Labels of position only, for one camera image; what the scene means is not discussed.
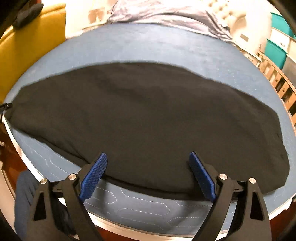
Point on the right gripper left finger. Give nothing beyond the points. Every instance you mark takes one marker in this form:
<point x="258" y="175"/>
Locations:
<point x="45" y="221"/>

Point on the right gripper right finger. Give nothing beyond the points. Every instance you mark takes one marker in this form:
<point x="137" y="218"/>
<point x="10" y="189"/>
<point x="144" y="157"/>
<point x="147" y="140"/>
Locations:
<point x="250" y="219"/>

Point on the black pants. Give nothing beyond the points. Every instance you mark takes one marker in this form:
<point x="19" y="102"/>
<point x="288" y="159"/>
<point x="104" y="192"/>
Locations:
<point x="147" y="118"/>

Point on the person's dark trouser legs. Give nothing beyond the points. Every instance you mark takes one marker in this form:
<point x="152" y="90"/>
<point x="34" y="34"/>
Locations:
<point x="26" y="187"/>

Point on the blue quilted mattress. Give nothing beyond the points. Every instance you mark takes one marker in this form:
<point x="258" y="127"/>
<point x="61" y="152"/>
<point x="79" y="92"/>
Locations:
<point x="200" y="54"/>

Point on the black cloth on armchair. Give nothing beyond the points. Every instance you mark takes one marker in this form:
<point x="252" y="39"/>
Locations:
<point x="25" y="17"/>

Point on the wooden crib railing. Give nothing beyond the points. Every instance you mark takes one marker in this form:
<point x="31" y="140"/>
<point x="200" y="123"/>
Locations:
<point x="280" y="83"/>

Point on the white nightstand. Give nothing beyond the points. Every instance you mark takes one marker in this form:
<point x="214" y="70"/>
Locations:
<point x="252" y="57"/>

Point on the cream tufted headboard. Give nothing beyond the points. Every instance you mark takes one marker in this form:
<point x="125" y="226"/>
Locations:
<point x="232" y="13"/>

